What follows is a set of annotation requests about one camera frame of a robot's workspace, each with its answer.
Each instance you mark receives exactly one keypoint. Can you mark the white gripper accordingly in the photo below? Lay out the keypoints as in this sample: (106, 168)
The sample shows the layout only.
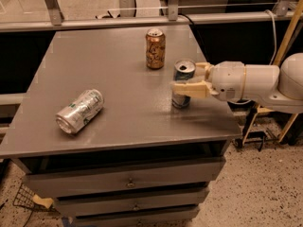
(226, 78)

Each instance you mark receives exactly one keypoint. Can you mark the blue silver redbull can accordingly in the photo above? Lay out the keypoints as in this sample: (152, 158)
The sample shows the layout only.
(183, 70)

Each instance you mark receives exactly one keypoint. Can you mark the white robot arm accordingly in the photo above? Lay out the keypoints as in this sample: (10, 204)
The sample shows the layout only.
(276, 88)

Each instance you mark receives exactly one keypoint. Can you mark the gold patterned soda can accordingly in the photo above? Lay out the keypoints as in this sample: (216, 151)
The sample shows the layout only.
(155, 48)

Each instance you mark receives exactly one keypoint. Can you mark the silver green soda can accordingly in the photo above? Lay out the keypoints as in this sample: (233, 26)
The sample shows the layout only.
(80, 112)

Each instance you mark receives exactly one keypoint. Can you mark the grey drawer cabinet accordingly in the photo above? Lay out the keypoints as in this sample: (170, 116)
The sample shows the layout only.
(171, 155)

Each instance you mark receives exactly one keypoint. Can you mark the grey metal railing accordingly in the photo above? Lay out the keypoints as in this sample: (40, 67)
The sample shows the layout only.
(34, 15)

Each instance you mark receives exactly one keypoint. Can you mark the top drawer knob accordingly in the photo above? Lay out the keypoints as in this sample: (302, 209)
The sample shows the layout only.
(130, 184)

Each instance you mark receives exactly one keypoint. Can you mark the yellow metal cart frame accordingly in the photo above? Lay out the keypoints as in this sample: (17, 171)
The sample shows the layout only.
(256, 128)

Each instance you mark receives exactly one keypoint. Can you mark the black wire basket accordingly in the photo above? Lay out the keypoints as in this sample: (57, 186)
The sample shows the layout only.
(23, 198)

